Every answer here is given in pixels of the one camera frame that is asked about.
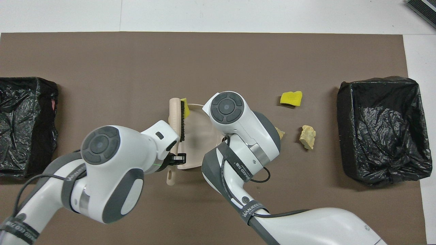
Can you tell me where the plain yellow sponge piece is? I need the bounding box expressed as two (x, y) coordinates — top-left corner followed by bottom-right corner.
(280, 91), (303, 107)

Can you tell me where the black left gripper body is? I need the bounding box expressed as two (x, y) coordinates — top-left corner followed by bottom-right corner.
(155, 154), (175, 173)

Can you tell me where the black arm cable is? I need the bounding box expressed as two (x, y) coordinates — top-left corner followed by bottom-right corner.
(14, 163), (87, 222)
(221, 134), (308, 219)

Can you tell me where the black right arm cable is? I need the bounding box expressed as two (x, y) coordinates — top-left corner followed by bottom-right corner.
(221, 134), (308, 219)

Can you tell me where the beige plastic dustpan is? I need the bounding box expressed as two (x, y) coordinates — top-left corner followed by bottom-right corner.
(177, 104), (226, 171)

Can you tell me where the dark ribbed grille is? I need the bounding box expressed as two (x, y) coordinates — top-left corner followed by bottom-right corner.
(405, 0), (436, 29)

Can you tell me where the black bag lined bin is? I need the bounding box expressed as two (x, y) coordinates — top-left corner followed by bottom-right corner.
(337, 76), (433, 187)
(0, 77), (59, 180)

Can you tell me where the beige brush with black bristles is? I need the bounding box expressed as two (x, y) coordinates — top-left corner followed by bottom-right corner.
(166, 98), (187, 186)

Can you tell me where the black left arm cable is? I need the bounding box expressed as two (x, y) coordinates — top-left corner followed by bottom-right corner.
(14, 163), (87, 222)

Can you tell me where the brown paper table mat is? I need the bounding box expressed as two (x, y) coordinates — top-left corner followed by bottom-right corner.
(0, 32), (428, 245)

